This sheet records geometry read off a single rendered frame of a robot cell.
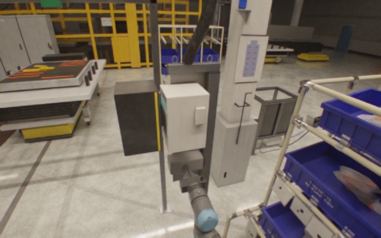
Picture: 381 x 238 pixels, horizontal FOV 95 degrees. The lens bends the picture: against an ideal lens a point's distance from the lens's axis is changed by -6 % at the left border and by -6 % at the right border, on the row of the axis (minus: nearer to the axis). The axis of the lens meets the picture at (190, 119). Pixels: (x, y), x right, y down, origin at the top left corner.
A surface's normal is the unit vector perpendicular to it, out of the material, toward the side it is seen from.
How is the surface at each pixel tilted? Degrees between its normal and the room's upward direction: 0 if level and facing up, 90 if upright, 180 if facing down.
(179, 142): 90
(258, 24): 90
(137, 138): 90
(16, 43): 90
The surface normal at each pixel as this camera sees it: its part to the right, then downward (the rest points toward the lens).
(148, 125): 0.29, 0.47
